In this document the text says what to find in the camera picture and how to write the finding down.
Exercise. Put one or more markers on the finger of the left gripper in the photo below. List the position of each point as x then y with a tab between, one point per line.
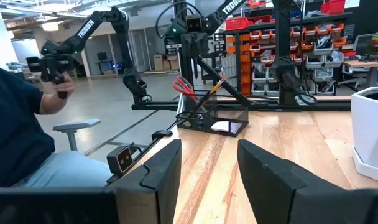
188	45
202	45

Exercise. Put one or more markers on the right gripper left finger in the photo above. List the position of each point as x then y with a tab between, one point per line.
130	199

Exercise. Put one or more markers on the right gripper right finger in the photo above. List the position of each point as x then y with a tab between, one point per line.
285	193

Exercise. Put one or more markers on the yellow wooden pencil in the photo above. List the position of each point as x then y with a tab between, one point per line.
216	87

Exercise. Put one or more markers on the yellow sticky note pad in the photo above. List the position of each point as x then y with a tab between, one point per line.
186	124

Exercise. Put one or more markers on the pink sticky note pad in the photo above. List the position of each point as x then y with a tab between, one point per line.
220	126

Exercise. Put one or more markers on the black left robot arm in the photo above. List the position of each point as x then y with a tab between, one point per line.
285	77

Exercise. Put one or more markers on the black mesh desk organizer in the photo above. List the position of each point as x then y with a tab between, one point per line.
214	118

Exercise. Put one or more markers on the grey office chair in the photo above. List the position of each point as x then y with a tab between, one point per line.
74	126

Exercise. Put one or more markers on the red shelf bin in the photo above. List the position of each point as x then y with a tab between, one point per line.
237	23
332	7

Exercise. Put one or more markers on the white pot saucer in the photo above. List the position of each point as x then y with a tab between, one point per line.
369	171

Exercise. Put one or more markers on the white faceted plant pot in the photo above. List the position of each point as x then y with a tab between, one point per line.
369	130

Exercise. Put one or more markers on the parts shelf with orange bins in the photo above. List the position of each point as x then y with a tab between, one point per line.
319	53

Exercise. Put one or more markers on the person's hand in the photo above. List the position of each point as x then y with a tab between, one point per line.
63	87

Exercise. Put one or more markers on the person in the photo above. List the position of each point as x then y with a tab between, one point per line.
15	124

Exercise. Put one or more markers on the wooden desk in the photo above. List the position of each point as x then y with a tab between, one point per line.
363	63

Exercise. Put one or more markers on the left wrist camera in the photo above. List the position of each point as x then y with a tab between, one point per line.
194	24

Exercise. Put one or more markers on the small black exterior camera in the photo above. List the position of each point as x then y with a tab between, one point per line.
124	159

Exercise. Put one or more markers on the black frame clamp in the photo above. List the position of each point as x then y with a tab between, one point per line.
161	134

